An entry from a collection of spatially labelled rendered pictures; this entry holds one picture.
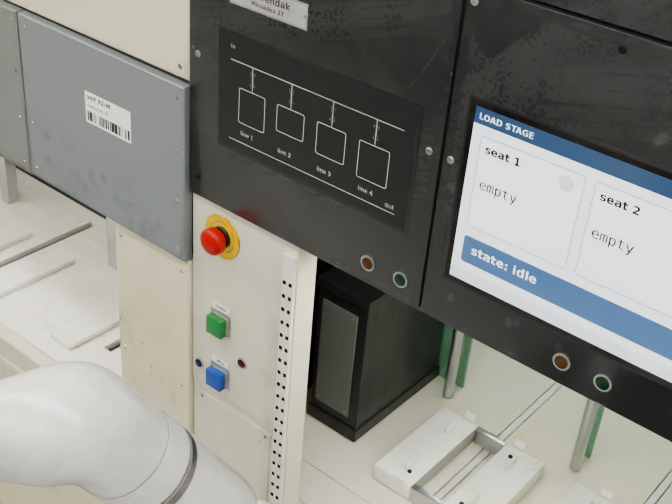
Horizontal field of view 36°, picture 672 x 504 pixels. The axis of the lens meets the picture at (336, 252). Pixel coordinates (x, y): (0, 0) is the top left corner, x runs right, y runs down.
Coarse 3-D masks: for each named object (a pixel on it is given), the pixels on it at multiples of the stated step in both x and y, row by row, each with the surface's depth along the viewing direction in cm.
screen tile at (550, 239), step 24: (480, 144) 108; (504, 144) 106; (480, 168) 109; (504, 168) 107; (528, 168) 105; (552, 168) 103; (528, 192) 106; (552, 192) 104; (576, 192) 102; (480, 216) 112; (504, 216) 109; (528, 216) 107; (552, 216) 105; (576, 216) 104; (504, 240) 111; (528, 240) 109; (552, 240) 107
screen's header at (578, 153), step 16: (480, 112) 106; (496, 128) 106; (512, 128) 105; (528, 128) 103; (544, 144) 103; (560, 144) 102; (576, 144) 100; (576, 160) 101; (592, 160) 100; (608, 160) 99; (624, 176) 98; (640, 176) 97; (656, 176) 96; (656, 192) 97
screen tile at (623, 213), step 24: (600, 192) 101; (624, 192) 99; (600, 216) 102; (624, 216) 100; (648, 216) 98; (648, 240) 99; (576, 264) 106; (600, 264) 104; (624, 264) 102; (624, 288) 103; (648, 288) 101
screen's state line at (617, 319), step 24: (480, 264) 114; (504, 264) 112; (528, 264) 110; (528, 288) 111; (552, 288) 109; (576, 288) 107; (576, 312) 108; (600, 312) 106; (624, 312) 104; (624, 336) 105; (648, 336) 103
